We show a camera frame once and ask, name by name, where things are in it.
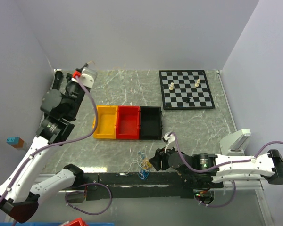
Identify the aluminium rail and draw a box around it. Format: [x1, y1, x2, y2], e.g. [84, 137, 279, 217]
[223, 180, 263, 190]

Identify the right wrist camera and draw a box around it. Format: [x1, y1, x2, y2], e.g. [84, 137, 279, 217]
[162, 132, 175, 144]

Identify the black marker orange cap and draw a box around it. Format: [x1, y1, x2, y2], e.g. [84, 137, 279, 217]
[51, 71, 63, 90]

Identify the red bin at bottom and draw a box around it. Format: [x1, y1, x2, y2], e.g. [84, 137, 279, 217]
[62, 217, 88, 226]

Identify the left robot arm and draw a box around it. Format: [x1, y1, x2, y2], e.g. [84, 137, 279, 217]
[0, 71, 95, 223]

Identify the black plastic bin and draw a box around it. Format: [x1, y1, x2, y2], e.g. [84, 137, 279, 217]
[139, 106, 163, 140]

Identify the white chess piece right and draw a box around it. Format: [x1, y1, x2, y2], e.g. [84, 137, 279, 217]
[195, 79, 200, 87]

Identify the blue wire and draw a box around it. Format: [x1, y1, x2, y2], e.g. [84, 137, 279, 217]
[137, 150, 150, 180]

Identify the red plastic bin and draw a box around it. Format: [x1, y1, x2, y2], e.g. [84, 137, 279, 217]
[116, 105, 140, 140]

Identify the white wire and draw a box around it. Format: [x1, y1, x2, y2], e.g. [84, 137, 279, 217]
[124, 150, 147, 176]

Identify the blue brown toy block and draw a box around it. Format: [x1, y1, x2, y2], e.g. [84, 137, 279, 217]
[6, 137, 28, 151]

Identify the chessboard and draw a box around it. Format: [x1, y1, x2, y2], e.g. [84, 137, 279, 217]
[159, 70, 215, 111]

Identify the white chess piece left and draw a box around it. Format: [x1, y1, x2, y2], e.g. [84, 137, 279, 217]
[169, 82, 174, 91]

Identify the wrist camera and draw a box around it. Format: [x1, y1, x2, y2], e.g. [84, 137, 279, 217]
[162, 132, 175, 144]
[71, 67, 98, 88]

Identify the yellow plastic bin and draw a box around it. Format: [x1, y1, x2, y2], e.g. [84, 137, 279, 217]
[93, 105, 118, 139]

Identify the grey white stand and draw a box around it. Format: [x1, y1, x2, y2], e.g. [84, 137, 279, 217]
[219, 129, 251, 156]

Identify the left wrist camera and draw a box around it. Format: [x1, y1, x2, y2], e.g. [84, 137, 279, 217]
[71, 67, 98, 88]

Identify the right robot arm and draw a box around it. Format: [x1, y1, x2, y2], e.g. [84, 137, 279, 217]
[149, 148, 283, 189]

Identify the white chess piece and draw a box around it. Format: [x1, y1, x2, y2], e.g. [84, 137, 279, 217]
[169, 82, 174, 91]
[195, 79, 200, 87]

